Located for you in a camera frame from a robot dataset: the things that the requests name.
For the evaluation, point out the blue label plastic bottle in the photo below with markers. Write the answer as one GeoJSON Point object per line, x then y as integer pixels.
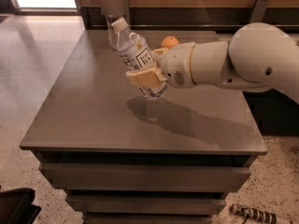
{"type": "Point", "coordinates": [136, 55]}

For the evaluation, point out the grey drawer cabinet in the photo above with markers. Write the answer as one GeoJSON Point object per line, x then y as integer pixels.
{"type": "Point", "coordinates": [122, 159]}

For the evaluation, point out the metal wall bracket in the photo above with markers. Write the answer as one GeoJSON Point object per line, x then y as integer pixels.
{"type": "Point", "coordinates": [258, 10]}

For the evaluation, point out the clear water bottle red label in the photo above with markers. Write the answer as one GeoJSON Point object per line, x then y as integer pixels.
{"type": "Point", "coordinates": [111, 33]}

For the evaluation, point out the black bin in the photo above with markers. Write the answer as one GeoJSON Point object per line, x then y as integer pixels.
{"type": "Point", "coordinates": [16, 206]}

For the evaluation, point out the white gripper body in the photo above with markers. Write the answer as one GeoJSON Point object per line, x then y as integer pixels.
{"type": "Point", "coordinates": [176, 62]}

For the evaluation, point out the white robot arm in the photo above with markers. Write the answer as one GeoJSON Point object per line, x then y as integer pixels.
{"type": "Point", "coordinates": [259, 57]}

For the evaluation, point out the orange fruit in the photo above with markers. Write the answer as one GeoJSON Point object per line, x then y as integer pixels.
{"type": "Point", "coordinates": [169, 42]}

